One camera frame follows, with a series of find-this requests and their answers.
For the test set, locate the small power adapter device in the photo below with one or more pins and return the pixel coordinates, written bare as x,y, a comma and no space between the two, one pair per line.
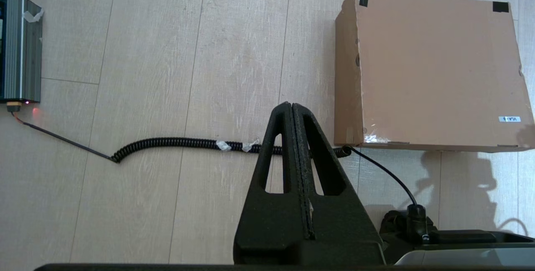
25,53

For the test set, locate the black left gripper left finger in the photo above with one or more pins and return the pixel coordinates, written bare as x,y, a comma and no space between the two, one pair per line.
259,229

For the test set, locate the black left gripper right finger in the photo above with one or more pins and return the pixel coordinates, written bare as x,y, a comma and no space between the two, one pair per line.
347,229

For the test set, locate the brown cardboard shoe box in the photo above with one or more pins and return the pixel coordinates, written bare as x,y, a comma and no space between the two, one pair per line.
439,74

